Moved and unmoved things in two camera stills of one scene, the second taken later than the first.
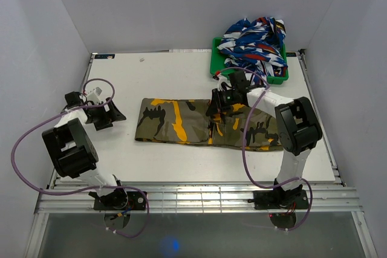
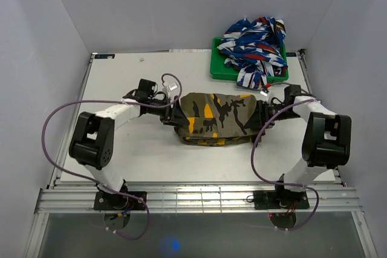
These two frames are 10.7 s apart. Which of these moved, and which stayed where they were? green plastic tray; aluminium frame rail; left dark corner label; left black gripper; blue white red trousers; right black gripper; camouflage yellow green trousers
Moved: left black gripper; right black gripper; camouflage yellow green trousers
Stayed: green plastic tray; blue white red trousers; aluminium frame rail; left dark corner label
